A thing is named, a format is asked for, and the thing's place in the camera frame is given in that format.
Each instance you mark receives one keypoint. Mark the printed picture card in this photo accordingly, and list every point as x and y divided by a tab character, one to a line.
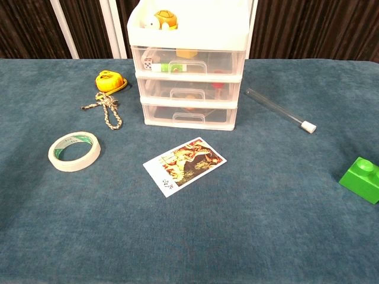
189	162

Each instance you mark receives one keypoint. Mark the clear drawer holding red ball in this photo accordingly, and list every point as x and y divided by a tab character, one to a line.
219	115

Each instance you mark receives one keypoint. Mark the clear drawer holding wooden parts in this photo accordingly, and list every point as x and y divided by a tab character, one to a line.
160	88

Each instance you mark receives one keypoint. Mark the clear drawer holding die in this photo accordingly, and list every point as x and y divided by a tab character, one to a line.
222	59

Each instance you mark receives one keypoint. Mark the yellow turtle toy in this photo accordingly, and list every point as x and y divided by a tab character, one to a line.
165	17

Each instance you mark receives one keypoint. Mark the red knob wooden piece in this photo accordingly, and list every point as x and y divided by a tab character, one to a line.
217	85

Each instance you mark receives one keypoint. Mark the green and white tube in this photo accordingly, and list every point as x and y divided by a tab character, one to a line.
163	67

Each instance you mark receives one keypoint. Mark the yellow block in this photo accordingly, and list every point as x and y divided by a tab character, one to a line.
186	54

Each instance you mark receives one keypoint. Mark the blue tablecloth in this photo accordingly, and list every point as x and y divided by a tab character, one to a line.
189	230

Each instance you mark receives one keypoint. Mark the white die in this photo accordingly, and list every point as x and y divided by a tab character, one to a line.
147	64

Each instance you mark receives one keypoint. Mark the yellow tape measure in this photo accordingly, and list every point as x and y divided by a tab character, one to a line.
108	81

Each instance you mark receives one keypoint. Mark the beige masking tape roll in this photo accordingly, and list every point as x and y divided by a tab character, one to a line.
74	167

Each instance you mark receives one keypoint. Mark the glass tube with white cap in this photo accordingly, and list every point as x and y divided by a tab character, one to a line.
308	127

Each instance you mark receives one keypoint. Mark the dark brown curtain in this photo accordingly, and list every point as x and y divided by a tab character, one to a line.
311	29

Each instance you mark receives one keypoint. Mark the green building block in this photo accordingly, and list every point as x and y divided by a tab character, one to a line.
361	180

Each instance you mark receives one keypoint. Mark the white plastic drawer unit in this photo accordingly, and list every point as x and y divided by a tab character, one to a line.
189	35

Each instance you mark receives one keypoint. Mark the white table leg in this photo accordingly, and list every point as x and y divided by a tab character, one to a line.
252	50

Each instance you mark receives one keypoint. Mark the wide white post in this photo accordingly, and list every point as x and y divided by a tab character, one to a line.
114	29

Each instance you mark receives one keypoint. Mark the thin slanted white post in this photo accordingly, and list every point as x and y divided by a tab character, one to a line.
63	29

